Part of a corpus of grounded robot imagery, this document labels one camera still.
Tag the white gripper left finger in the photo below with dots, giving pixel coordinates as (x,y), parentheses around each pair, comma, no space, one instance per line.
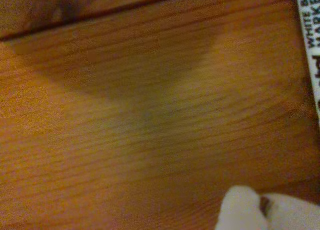
(240,210)

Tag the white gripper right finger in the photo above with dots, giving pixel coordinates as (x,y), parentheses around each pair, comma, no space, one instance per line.
(295,212)

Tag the white whiteboard marker black cap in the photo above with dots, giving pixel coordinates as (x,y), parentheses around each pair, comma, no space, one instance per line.
(311,27)

